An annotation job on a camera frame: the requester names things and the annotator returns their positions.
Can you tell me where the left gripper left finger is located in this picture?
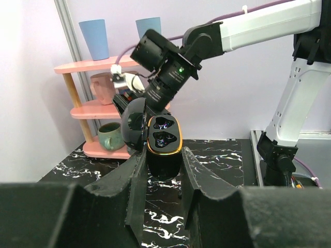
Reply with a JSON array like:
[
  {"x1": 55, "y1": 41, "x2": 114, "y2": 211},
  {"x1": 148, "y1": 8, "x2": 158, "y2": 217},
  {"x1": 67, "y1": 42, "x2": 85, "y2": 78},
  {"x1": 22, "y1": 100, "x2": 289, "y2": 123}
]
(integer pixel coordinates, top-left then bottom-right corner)
[{"x1": 1, "y1": 152, "x2": 147, "y2": 247}]

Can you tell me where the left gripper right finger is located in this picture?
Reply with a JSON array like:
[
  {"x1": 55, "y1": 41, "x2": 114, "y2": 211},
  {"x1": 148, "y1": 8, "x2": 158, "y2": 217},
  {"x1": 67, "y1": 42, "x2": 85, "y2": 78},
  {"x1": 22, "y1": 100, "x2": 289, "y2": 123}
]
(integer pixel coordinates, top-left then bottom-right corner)
[{"x1": 182, "y1": 148, "x2": 330, "y2": 247}]

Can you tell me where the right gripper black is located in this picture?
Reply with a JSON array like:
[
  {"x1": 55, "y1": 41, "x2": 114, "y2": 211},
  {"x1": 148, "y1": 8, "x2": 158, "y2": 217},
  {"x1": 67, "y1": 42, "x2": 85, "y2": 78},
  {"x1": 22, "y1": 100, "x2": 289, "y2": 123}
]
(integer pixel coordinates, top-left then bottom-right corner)
[{"x1": 112, "y1": 59, "x2": 202, "y2": 117}]

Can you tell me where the black earbud charging case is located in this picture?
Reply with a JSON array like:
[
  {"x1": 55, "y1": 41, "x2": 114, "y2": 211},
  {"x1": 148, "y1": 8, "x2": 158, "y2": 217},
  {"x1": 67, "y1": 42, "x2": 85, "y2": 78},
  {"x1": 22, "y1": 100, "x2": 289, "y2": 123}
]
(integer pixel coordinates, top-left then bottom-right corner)
[{"x1": 121, "y1": 98, "x2": 183, "y2": 181}]

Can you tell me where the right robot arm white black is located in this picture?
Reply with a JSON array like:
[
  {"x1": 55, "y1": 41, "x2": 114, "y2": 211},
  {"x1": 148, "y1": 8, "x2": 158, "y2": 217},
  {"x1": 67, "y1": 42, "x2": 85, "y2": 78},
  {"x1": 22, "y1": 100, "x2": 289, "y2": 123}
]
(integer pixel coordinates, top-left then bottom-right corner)
[{"x1": 111, "y1": 1, "x2": 330, "y2": 187}]

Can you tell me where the blue cup front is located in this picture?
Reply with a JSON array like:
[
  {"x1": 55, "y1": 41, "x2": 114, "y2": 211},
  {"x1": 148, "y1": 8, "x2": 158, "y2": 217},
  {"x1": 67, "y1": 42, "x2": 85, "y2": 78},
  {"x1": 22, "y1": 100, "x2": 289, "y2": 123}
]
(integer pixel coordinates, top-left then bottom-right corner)
[{"x1": 136, "y1": 17, "x2": 162, "y2": 40}]

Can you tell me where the blue cup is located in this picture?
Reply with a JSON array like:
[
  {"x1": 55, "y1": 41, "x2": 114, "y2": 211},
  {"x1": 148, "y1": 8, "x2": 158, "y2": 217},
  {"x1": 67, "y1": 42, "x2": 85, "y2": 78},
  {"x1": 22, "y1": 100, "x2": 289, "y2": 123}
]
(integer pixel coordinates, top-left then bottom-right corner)
[
  {"x1": 136, "y1": 17, "x2": 162, "y2": 40},
  {"x1": 79, "y1": 19, "x2": 110, "y2": 61}
]

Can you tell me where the black marble mat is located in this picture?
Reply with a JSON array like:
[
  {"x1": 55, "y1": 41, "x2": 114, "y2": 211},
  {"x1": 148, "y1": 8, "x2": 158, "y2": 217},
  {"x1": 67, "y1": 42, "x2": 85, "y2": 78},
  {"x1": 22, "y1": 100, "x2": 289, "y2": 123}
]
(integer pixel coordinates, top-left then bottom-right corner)
[{"x1": 41, "y1": 139, "x2": 256, "y2": 247}]

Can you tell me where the pink mug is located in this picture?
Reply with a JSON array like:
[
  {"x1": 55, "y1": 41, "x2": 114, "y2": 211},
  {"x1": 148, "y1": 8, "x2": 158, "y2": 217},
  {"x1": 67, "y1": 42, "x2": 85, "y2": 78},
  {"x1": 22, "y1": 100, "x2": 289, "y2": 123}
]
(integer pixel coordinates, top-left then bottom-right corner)
[{"x1": 90, "y1": 72, "x2": 130, "y2": 105}]

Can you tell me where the pink three tier shelf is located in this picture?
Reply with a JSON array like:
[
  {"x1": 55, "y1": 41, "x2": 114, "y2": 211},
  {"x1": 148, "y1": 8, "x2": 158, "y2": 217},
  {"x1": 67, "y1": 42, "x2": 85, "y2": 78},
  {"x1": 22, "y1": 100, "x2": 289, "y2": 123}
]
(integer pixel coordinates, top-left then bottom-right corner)
[{"x1": 54, "y1": 56, "x2": 129, "y2": 159}]

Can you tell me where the green ceramic mug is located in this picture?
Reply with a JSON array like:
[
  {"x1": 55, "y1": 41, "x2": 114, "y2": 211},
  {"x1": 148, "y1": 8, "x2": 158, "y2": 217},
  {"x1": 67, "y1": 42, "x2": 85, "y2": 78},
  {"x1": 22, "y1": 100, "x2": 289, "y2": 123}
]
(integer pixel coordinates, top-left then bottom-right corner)
[{"x1": 98, "y1": 122, "x2": 125, "y2": 151}]

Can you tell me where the blue cup rear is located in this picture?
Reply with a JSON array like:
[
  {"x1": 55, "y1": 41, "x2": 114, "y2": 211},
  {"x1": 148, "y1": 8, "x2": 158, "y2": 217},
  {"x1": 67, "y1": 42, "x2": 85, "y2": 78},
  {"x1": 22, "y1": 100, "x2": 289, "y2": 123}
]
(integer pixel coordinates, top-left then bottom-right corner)
[{"x1": 79, "y1": 19, "x2": 110, "y2": 61}]

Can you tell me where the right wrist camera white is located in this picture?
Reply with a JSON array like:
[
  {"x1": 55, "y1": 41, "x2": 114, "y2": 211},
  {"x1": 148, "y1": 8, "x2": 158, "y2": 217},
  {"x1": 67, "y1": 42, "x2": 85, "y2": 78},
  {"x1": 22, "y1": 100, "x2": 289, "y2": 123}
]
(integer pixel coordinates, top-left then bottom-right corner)
[{"x1": 111, "y1": 64, "x2": 145, "y2": 92}]

